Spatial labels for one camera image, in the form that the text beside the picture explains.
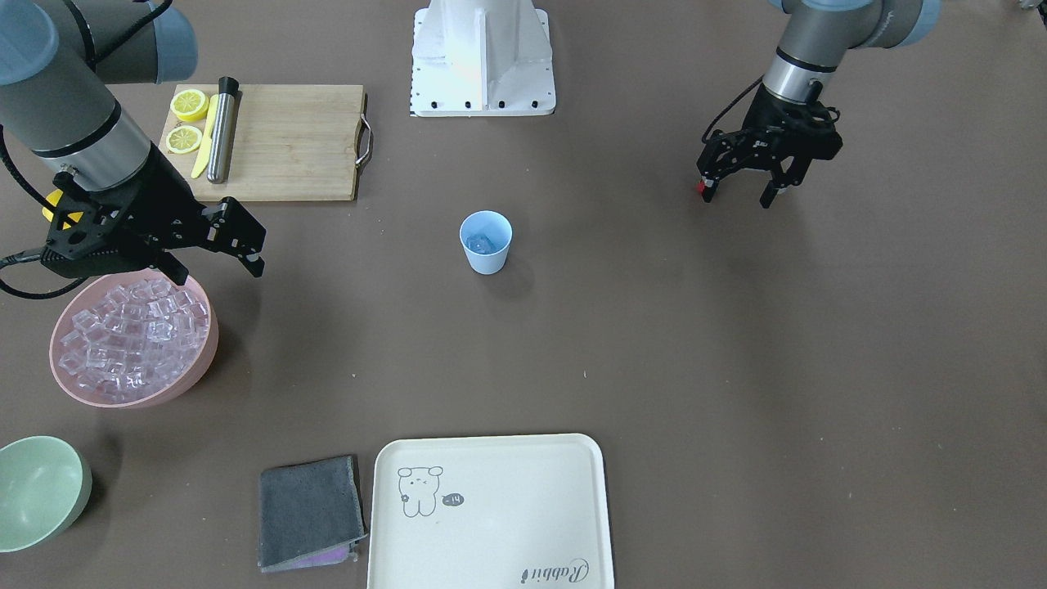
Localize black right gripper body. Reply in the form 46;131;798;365
41;146;206;279

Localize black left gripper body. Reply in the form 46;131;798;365
719;82;843;178

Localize clear ice cube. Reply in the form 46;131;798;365
465;232;502;256

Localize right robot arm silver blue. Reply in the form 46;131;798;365
1;1;266;285

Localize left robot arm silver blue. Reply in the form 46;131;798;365
696;1;941;208

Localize pink bowl of ice cubes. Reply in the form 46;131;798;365
49;271;219;407

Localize light blue plastic cup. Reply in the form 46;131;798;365
459;211;513;275

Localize yellow lemon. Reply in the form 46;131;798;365
42;189;83;231

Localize lemon half slice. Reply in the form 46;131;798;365
164;124;203;155
169;88;210;123

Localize wooden cutting board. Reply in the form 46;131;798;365
156;83;373;204

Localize yellow plastic knife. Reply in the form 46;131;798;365
190;96;219;179

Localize green empty bowl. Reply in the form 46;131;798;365
1;435;92;553

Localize grey folded cloth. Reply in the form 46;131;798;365
258;454;367;573

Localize cream rabbit tray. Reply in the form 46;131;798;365
366;433;616;588

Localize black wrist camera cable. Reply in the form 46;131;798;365
0;123;83;300

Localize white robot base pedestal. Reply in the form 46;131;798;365
409;1;557;117

